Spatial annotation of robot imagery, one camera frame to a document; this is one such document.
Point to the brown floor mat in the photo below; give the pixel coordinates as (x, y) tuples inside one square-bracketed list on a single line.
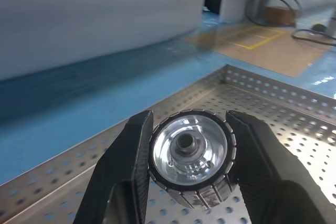
[(257, 45)]

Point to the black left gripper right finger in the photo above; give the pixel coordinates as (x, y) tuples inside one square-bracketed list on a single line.
[(270, 171)]

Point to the brown cardboard box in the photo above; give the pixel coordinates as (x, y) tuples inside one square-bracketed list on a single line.
[(278, 14)]

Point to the ribbed metal roller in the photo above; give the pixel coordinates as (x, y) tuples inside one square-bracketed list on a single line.
[(190, 153)]

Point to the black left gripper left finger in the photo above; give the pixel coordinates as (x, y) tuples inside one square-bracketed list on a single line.
[(123, 171)]

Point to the perforated steel tray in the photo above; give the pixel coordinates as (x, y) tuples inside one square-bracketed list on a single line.
[(262, 108)]

